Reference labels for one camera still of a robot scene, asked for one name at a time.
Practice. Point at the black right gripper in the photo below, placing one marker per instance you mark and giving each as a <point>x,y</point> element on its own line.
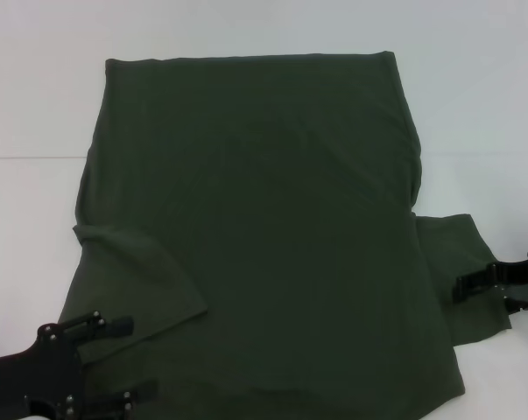
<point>519,273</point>

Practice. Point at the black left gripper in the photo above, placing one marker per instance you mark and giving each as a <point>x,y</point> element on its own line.
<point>27,376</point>

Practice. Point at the dark green t-shirt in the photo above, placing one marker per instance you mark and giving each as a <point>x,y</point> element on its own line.
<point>255,197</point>

